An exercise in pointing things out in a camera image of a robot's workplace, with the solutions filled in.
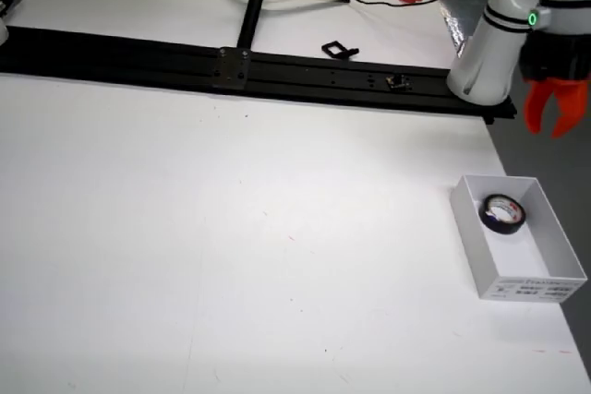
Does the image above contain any black aluminium rail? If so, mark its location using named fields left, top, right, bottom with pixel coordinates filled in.
left=0, top=24, right=518, bottom=126

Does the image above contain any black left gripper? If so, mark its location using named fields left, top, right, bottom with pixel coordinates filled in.
left=519, top=32, right=591, bottom=140

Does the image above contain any white cardboard bin box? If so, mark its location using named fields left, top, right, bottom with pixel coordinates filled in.
left=450, top=173, right=590, bottom=304

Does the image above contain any black tripod stand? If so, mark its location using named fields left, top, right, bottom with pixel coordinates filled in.
left=201, top=0, right=352, bottom=52

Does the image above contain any black rail bracket plate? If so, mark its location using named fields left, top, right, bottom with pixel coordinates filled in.
left=212, top=46, right=253, bottom=91

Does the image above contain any small black plastic bracket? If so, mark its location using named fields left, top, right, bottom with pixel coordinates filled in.
left=321, top=41, right=361, bottom=61

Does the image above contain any black tape roll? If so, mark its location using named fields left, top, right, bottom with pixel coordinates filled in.
left=477, top=193, right=527, bottom=234

